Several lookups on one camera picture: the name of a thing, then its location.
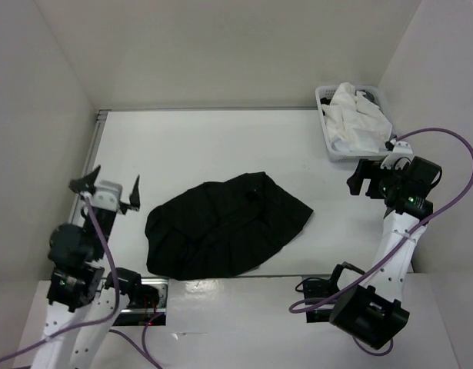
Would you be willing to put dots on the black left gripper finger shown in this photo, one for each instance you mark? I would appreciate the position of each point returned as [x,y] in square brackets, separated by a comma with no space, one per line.
[86,184]
[134,202]

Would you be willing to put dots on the white plastic basket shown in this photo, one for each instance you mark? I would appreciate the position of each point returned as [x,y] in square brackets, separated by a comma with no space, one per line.
[336,156]

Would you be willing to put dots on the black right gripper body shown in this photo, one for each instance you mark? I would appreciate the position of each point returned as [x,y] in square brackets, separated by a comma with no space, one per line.
[371,169]

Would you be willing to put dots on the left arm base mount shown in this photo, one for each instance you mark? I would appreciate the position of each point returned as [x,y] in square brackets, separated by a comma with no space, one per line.
[149,307]

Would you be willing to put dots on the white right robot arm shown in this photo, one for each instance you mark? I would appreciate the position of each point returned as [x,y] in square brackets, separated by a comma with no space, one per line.
[371,312]

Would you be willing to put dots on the white crumpled skirt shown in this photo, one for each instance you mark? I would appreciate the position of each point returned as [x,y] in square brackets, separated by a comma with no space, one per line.
[355,123]

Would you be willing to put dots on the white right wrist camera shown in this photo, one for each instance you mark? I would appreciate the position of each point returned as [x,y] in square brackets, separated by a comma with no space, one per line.
[401,154]

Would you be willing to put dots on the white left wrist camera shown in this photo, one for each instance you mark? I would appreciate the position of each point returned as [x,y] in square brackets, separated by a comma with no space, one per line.
[108,195]

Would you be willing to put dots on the black pleated skirt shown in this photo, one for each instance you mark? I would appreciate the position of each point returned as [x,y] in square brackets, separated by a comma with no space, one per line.
[222,229]

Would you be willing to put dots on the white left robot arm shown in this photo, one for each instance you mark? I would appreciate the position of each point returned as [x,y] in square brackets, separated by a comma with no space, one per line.
[87,291]

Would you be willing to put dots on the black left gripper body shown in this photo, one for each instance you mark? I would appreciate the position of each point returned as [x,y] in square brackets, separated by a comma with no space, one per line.
[105,221]

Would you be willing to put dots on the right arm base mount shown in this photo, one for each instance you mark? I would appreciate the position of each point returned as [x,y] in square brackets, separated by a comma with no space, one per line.
[314,287]

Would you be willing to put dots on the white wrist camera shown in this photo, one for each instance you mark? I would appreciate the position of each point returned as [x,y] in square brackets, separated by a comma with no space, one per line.
[401,154]
[108,195]

